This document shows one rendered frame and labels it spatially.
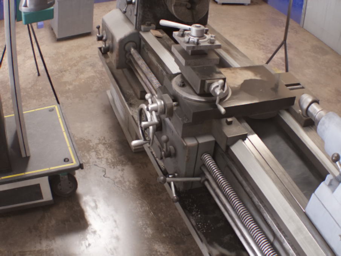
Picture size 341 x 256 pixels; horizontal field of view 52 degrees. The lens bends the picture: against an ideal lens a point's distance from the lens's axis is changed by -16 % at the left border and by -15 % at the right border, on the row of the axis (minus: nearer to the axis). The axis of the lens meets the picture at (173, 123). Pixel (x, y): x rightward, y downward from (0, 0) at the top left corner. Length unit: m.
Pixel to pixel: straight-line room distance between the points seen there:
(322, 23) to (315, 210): 4.47
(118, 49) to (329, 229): 1.87
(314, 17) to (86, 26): 3.25
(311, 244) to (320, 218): 0.10
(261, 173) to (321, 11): 4.33
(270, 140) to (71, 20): 3.13
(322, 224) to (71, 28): 3.80
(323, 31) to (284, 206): 4.43
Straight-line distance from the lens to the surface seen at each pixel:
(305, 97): 1.52
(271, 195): 1.47
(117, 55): 2.66
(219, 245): 1.81
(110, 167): 2.74
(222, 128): 1.66
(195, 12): 2.40
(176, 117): 1.71
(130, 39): 2.63
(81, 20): 4.56
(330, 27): 5.52
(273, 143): 1.91
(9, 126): 2.67
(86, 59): 4.12
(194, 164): 1.77
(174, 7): 2.37
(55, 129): 2.56
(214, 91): 1.64
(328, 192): 1.35
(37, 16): 1.79
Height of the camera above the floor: 1.83
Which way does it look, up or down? 36 degrees down
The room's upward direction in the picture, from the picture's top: 5 degrees clockwise
